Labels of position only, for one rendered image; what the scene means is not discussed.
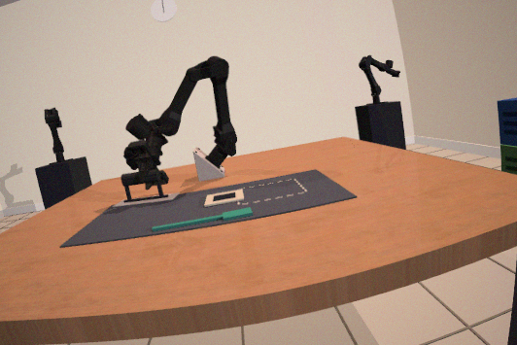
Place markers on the beige square tile with dark centre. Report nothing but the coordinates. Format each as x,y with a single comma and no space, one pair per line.
221,198

